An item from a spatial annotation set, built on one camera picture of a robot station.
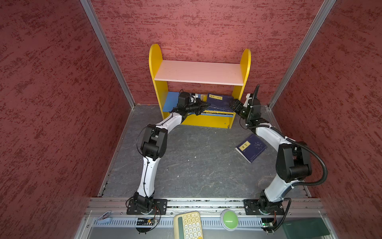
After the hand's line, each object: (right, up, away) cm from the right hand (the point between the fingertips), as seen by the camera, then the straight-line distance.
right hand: (231, 105), depth 91 cm
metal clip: (-67, -55, -22) cm, 89 cm away
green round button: (-6, -57, -22) cm, 61 cm away
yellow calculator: (-26, -58, -24) cm, 68 cm away
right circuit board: (+13, -59, -20) cm, 64 cm away
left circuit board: (-49, -60, -19) cm, 80 cm away
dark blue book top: (-7, +3, +5) cm, 9 cm away
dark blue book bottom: (+14, -28, +4) cm, 32 cm away
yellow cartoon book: (-7, -5, +3) cm, 9 cm away
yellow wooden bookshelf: (-15, +12, +22) cm, 29 cm away
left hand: (-13, 0, 0) cm, 13 cm away
